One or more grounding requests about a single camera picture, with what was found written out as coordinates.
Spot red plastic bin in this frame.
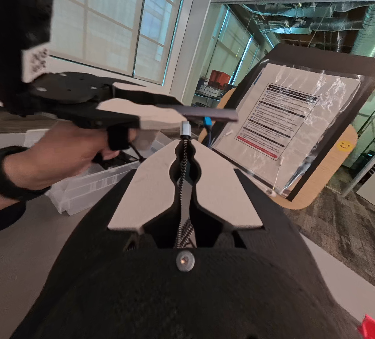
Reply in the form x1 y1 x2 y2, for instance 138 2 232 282
357 313 375 339

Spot instruction sheet on stand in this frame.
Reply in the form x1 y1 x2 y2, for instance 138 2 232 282
217 43 375 202

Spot metal shelf rack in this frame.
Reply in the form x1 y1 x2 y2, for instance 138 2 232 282
194 77 232 108

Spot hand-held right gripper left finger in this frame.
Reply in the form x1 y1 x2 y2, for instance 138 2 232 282
107 139 184 232

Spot black wrist watch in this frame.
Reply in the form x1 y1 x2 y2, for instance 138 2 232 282
0 145 53 202

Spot person's left hand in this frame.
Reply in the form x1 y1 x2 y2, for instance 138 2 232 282
0 122 140 192

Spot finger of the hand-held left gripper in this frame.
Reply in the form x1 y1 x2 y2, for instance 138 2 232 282
112 81 186 108
95 98 188 132

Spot red storage case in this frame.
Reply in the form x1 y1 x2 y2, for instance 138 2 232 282
209 70 231 88

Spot silver insulated pipes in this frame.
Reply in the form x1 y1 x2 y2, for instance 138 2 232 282
240 1 375 58

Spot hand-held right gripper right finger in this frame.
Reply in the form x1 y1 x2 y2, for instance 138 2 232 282
189 140 263 232

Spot grey USB hub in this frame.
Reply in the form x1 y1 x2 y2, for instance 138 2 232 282
155 104 239 123

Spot blue braided USB-C cable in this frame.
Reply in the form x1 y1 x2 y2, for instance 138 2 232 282
202 116 220 151

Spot black white braided cable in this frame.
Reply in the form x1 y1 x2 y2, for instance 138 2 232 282
174 120 196 249

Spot clear plastic bin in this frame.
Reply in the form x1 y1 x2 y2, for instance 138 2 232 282
0 129 174 217

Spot white framed window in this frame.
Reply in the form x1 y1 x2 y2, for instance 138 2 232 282
31 0 194 85

